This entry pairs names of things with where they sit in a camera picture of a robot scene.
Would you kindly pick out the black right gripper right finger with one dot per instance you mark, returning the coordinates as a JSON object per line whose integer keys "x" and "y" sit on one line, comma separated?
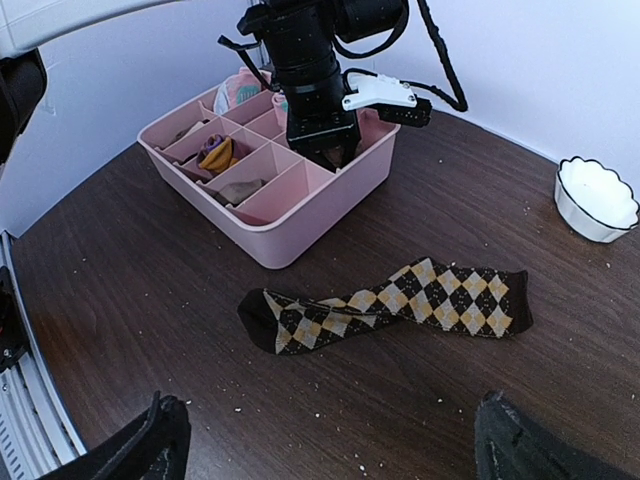
{"x": 508, "y": 444}

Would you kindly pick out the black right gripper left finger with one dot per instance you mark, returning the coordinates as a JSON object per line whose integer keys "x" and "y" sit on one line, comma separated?
{"x": 155, "y": 445}

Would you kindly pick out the grey brown rolled sock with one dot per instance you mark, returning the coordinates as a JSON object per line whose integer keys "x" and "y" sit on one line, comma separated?
{"x": 237, "y": 192}

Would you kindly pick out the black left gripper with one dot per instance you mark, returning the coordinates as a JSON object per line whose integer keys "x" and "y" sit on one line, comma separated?
{"x": 316, "y": 122}

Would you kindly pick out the pink divided storage box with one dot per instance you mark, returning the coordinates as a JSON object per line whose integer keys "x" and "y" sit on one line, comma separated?
{"x": 300, "y": 201}

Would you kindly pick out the rolled socks in box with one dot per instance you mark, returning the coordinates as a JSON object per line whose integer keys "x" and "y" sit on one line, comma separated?
{"x": 236, "y": 90}

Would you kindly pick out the tan ribbed sock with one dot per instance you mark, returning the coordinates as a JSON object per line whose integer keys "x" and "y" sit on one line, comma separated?
{"x": 330, "y": 159}

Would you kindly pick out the orange purple rolled sock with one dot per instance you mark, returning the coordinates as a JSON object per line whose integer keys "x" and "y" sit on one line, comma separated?
{"x": 217, "y": 154}

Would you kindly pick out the aluminium front rail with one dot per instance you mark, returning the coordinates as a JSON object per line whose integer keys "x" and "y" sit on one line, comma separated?
{"x": 37, "y": 433}

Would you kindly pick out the white scalloped ceramic bowl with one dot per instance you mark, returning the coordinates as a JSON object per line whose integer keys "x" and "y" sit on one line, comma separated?
{"x": 594, "y": 201}

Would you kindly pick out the brown argyle patterned sock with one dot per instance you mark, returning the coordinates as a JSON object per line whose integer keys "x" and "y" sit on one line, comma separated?
{"x": 471, "y": 301}

